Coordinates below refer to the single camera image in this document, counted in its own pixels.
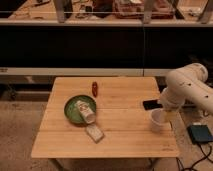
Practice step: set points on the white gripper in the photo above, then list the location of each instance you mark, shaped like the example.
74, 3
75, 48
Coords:
169, 106

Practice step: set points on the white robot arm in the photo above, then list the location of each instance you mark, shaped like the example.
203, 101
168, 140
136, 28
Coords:
186, 83

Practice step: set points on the white cup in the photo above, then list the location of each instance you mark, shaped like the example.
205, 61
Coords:
158, 122

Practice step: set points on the black smartphone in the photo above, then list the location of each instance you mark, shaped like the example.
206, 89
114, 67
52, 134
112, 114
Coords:
151, 104

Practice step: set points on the dark blue box device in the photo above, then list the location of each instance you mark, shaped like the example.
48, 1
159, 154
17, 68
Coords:
199, 134

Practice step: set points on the red chili pepper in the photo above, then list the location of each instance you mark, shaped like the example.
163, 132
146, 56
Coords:
95, 89

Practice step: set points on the wooden table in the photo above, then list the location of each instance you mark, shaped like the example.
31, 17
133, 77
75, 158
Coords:
120, 114

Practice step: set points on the green plate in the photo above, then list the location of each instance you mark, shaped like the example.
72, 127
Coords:
69, 109

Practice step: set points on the long shelf bench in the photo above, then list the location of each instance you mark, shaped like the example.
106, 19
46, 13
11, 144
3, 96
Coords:
99, 37

